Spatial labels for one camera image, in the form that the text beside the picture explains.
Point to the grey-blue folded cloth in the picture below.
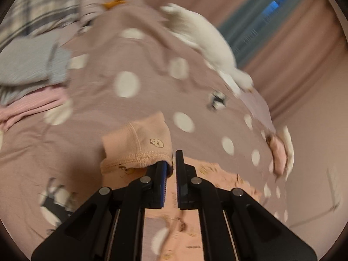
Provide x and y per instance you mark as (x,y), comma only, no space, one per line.
(27,62)

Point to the blue-grey curtain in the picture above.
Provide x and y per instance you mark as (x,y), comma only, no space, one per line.
(244,24)

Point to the pink curtain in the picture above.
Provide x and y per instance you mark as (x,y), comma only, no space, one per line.
(299,46)

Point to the peach cartoon-print shirt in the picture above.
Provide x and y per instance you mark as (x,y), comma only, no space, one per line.
(136,144)

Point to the plaid cloth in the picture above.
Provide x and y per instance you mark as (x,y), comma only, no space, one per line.
(35,2)

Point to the small pink cloth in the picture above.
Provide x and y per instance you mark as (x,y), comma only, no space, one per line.
(278,152)

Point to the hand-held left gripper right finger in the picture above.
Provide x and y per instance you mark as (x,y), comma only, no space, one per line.
(178,187)

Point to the small white plush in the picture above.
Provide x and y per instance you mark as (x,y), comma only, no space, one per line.
(288,144)

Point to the white goose plush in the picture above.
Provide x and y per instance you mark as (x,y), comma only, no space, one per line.
(206,40)

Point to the mauve polka-dot bed cover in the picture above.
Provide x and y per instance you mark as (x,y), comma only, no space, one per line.
(122,54)

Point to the pink striped cloth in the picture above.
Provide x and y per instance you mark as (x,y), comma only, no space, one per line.
(32,103)

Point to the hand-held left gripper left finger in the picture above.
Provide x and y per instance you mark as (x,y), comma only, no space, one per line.
(164,180)

